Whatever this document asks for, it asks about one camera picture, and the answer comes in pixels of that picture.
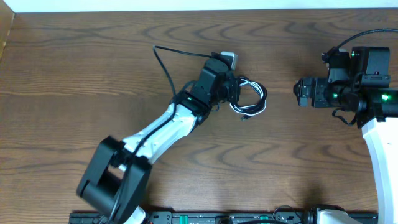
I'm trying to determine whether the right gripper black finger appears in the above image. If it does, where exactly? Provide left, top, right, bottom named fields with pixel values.
left=295, top=93, right=313, bottom=106
left=293, top=78, right=314, bottom=93

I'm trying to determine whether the black usb cable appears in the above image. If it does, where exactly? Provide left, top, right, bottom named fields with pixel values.
left=231, top=76, right=268, bottom=121

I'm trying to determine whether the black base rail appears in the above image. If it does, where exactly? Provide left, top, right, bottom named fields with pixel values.
left=68, top=205, right=379, bottom=224

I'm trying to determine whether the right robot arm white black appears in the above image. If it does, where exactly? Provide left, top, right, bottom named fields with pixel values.
left=293, top=46, right=397, bottom=223

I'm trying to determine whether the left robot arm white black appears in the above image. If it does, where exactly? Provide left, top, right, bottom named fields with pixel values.
left=76, top=55, right=238, bottom=223

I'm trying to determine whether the white usb cable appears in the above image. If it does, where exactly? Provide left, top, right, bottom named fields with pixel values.
left=229, top=78, right=267, bottom=117

